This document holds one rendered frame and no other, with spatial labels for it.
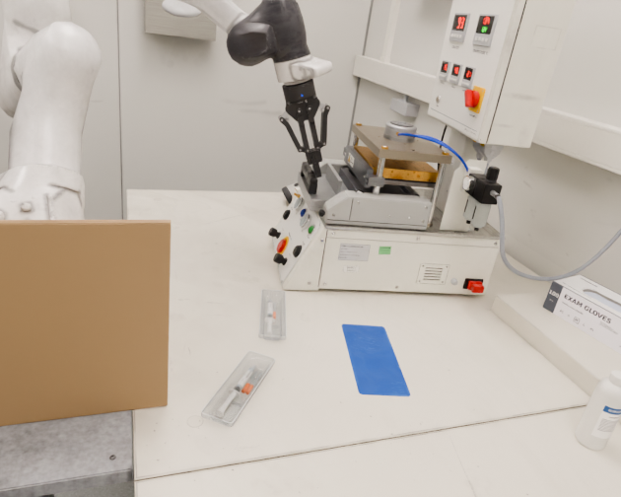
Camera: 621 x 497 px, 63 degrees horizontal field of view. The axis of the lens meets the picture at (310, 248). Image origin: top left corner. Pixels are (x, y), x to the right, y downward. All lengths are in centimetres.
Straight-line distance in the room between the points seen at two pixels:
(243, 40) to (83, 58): 38
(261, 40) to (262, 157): 162
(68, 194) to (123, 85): 172
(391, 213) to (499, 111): 32
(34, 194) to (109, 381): 31
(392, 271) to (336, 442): 53
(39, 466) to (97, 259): 30
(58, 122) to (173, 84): 169
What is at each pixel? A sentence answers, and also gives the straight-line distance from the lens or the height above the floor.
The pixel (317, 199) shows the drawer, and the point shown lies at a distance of 121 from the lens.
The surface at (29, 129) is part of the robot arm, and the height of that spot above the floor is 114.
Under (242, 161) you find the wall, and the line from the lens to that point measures 275.
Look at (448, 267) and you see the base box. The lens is 132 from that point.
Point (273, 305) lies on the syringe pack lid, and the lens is 113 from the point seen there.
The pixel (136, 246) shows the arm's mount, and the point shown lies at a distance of 74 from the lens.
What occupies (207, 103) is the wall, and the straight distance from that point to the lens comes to 265.
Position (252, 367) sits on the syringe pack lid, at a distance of 95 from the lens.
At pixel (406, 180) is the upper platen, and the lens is 126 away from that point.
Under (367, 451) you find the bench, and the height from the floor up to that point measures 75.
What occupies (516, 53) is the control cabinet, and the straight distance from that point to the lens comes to 123.
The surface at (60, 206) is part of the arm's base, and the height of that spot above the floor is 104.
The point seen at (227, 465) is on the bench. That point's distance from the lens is 82.
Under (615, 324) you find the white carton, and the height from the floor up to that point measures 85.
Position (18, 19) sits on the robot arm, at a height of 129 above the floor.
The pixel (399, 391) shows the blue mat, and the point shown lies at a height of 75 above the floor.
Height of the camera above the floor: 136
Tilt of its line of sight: 25 degrees down
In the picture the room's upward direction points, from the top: 8 degrees clockwise
